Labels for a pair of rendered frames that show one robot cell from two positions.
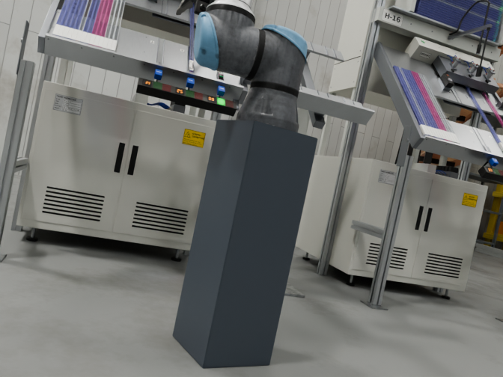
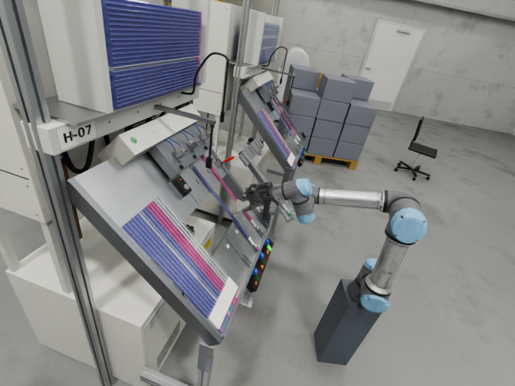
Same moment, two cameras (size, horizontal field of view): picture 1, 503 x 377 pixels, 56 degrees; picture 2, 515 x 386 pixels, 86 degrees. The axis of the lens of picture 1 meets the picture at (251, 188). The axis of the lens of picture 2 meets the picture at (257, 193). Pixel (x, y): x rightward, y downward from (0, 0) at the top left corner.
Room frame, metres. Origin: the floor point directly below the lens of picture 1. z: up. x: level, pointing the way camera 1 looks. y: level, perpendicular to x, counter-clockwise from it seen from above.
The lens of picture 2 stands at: (1.23, 1.19, 1.68)
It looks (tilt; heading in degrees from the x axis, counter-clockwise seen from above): 32 degrees down; 299
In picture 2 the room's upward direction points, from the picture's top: 11 degrees clockwise
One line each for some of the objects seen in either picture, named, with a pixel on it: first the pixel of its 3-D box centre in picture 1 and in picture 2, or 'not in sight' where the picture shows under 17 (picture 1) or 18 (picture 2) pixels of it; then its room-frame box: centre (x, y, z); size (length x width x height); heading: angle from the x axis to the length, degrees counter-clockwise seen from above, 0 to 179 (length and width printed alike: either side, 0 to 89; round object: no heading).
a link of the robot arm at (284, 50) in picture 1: (278, 59); (373, 273); (1.14, 0.00, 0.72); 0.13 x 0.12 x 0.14; 106
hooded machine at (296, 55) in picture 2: not in sight; (292, 86); (3.71, -3.92, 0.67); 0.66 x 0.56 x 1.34; 31
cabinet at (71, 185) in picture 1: (119, 173); (132, 282); (2.21, 0.61, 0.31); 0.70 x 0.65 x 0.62; 108
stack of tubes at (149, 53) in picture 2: not in sight; (149, 49); (2.12, 0.52, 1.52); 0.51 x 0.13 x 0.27; 108
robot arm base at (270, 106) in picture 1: (270, 108); (364, 288); (1.15, -0.01, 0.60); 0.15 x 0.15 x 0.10
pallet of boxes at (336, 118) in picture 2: not in sight; (323, 117); (2.58, -2.84, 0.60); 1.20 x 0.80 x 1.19; 35
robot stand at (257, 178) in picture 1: (242, 240); (343, 323); (1.15, -0.01, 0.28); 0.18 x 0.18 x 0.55; 32
